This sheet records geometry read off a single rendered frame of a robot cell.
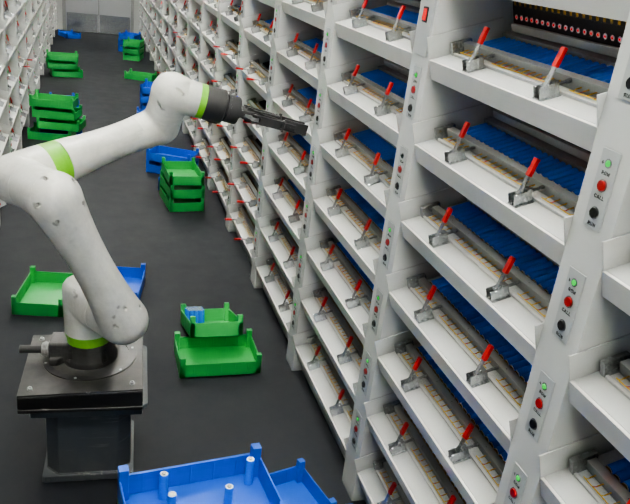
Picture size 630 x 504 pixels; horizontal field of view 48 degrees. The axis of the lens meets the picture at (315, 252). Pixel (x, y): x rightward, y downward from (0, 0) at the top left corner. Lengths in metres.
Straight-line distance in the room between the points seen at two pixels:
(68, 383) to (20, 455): 0.40
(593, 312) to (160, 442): 1.55
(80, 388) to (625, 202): 1.43
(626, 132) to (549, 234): 0.23
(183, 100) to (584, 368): 1.18
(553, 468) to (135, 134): 1.28
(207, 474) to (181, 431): 0.81
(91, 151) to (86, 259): 0.29
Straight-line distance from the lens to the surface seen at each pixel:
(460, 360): 1.57
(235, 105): 1.94
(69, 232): 1.69
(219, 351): 2.81
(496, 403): 1.46
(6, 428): 2.47
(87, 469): 2.23
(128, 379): 2.03
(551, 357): 1.26
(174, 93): 1.89
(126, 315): 1.85
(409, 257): 1.81
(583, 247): 1.18
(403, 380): 1.80
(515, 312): 1.38
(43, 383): 2.05
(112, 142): 1.90
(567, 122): 1.23
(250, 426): 2.44
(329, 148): 2.33
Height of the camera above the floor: 1.47
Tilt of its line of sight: 23 degrees down
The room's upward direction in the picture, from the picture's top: 7 degrees clockwise
